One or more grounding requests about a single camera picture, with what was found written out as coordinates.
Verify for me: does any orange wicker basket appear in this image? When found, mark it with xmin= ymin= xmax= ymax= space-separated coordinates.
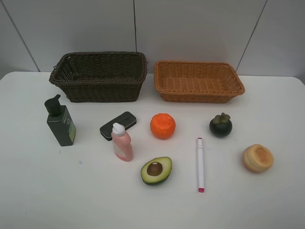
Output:
xmin=154 ymin=61 xmax=245 ymax=104

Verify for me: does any orange toy fruit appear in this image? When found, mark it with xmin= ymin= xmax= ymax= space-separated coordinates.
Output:
xmin=150 ymin=113 xmax=176 ymax=139

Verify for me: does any dark green pump bottle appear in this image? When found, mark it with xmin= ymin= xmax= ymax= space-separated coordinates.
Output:
xmin=44 ymin=94 xmax=76 ymax=146

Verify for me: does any halved avocado toy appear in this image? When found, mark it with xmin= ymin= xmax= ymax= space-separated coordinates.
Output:
xmin=140 ymin=156 xmax=173 ymax=186

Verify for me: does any tan round bread toy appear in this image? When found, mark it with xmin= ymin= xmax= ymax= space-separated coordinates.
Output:
xmin=243 ymin=144 xmax=275 ymax=173

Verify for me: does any pink squeeze bottle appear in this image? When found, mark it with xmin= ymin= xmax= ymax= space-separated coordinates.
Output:
xmin=112 ymin=131 xmax=133 ymax=162

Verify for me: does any dark brown wicker basket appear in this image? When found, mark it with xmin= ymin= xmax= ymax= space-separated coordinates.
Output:
xmin=49 ymin=52 xmax=147 ymax=103

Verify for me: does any black whiteboard eraser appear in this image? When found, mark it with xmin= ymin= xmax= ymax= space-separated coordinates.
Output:
xmin=100 ymin=111 xmax=137 ymax=141

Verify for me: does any white pink marker pen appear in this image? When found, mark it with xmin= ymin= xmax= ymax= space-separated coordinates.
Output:
xmin=197 ymin=137 xmax=205 ymax=193

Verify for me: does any dark mangosteen toy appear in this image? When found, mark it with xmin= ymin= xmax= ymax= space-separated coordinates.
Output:
xmin=209 ymin=113 xmax=233 ymax=138

